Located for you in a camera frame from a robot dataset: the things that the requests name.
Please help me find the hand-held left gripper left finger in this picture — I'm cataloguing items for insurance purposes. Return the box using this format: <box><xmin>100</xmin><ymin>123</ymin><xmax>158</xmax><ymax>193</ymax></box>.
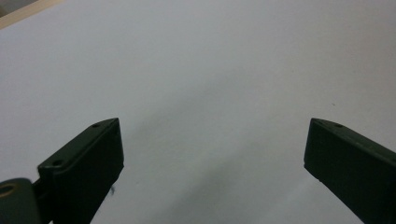
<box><xmin>33</xmin><ymin>117</ymin><xmax>125</xmax><ymax>224</ymax></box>

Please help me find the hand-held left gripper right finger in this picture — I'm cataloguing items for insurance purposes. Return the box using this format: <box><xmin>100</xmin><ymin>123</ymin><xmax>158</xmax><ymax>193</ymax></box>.
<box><xmin>304</xmin><ymin>118</ymin><xmax>396</xmax><ymax>224</ymax></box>

